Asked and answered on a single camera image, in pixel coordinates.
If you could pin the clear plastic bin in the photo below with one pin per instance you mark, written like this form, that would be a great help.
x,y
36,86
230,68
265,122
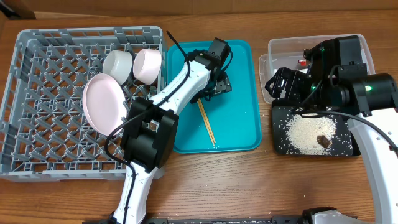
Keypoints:
x,y
286,52

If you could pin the red snack wrapper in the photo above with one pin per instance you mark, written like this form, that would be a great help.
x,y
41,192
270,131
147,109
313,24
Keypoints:
x,y
303,63

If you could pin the pink bowl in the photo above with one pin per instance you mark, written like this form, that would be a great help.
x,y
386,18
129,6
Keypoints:
x,y
146,66

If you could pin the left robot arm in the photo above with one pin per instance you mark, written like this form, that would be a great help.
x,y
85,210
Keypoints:
x,y
151,126

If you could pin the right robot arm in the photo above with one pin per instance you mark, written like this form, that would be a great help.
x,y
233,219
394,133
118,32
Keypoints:
x,y
337,83

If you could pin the brown food scrap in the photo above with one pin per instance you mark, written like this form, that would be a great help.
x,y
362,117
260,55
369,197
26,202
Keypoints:
x,y
323,141

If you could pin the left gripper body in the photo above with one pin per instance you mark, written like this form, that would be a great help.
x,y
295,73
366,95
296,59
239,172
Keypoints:
x,y
222,83

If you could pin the large white plate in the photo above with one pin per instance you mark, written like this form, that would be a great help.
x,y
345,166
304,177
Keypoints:
x,y
103,100

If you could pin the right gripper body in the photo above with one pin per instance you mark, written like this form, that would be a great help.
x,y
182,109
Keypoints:
x,y
278,84

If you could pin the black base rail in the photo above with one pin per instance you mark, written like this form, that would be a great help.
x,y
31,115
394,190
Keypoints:
x,y
273,220

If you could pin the black waste tray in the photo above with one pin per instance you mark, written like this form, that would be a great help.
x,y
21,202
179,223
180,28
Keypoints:
x,y
343,142

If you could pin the pile of white rice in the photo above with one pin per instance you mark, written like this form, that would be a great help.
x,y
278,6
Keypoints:
x,y
302,134

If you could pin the grey bowl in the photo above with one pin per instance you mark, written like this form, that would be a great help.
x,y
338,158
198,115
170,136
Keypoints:
x,y
118,64

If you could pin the grey dishwasher rack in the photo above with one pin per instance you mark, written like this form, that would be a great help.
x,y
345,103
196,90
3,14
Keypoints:
x,y
44,133

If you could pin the teal serving tray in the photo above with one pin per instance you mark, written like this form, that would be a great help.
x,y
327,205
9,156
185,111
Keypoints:
x,y
234,116

